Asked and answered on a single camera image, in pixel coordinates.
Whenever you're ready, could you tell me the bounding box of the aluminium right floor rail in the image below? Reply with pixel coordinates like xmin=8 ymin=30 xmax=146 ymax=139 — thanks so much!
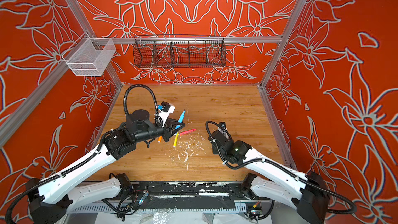
xmin=257 ymin=86 xmax=297 ymax=170

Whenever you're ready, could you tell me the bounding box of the white wire basket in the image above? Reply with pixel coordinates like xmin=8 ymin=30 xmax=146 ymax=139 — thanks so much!
xmin=62 ymin=38 xmax=116 ymax=77

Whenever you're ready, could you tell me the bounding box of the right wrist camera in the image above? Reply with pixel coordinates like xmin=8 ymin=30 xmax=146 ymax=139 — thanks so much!
xmin=219 ymin=122 xmax=227 ymax=130

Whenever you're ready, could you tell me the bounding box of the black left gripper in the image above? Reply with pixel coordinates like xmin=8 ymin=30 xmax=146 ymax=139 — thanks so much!
xmin=135 ymin=117 xmax=185 ymax=143

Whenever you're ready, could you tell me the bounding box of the yellow marker pen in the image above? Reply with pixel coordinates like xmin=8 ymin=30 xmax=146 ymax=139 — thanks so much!
xmin=173 ymin=132 xmax=179 ymax=148

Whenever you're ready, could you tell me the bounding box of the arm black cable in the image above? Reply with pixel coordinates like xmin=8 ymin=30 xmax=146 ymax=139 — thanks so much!
xmin=123 ymin=83 xmax=159 ymax=116
xmin=205 ymin=120 xmax=358 ymax=215

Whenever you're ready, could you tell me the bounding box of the black wire basket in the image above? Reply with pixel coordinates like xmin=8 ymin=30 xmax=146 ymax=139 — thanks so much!
xmin=133 ymin=35 xmax=227 ymax=68

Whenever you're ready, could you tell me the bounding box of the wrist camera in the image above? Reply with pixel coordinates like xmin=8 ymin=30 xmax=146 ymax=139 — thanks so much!
xmin=219 ymin=122 xmax=227 ymax=130
xmin=155 ymin=102 xmax=175 ymax=127

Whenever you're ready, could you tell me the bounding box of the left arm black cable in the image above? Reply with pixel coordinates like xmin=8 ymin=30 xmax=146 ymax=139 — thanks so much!
xmin=123 ymin=83 xmax=159 ymax=116

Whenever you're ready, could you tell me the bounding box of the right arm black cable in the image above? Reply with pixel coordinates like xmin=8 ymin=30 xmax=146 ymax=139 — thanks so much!
xmin=205 ymin=120 xmax=358 ymax=215

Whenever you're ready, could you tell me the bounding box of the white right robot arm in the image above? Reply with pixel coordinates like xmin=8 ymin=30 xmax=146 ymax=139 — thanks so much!
xmin=208 ymin=130 xmax=331 ymax=224

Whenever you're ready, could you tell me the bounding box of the pink marker pen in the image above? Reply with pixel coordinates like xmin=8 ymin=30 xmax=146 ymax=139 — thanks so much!
xmin=178 ymin=129 xmax=197 ymax=136

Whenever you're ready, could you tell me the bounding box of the blue marker pen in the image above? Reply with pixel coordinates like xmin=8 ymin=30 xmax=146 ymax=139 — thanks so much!
xmin=178 ymin=110 xmax=186 ymax=123

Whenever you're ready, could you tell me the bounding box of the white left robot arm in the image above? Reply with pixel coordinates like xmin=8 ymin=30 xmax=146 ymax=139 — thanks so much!
xmin=28 ymin=110 xmax=185 ymax=224

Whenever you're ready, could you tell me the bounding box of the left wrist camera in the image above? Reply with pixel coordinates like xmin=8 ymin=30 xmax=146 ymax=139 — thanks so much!
xmin=155 ymin=102 xmax=175 ymax=127

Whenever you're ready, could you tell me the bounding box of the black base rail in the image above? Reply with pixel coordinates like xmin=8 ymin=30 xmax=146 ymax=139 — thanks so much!
xmin=104 ymin=180 xmax=259 ymax=214

